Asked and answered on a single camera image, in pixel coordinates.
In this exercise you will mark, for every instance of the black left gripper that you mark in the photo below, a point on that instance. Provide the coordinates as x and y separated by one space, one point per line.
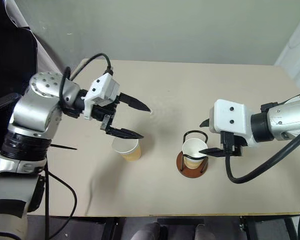
105 112

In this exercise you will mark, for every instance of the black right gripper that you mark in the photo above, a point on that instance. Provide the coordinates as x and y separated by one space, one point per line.
238 147

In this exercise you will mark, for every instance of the brown paper cup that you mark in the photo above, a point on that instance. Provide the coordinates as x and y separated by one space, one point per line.
133 153
192 149

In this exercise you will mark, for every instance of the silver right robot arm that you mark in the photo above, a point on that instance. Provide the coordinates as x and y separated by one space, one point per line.
285 120

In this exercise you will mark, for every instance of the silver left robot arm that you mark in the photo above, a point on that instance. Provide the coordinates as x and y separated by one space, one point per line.
32 112

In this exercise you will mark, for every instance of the grey rounded shape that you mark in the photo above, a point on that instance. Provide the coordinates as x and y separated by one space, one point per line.
150 231
204 232

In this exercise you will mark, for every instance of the black office chair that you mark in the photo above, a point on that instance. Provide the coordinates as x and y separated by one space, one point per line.
10 62

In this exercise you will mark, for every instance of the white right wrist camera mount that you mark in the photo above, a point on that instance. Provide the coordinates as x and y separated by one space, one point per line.
230 117

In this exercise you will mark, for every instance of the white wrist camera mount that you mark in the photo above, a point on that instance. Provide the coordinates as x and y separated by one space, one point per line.
230 117
102 87

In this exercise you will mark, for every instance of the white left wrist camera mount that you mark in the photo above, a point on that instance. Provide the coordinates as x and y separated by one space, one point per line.
102 87

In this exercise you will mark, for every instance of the black metal table frame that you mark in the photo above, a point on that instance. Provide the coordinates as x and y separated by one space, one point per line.
265 221

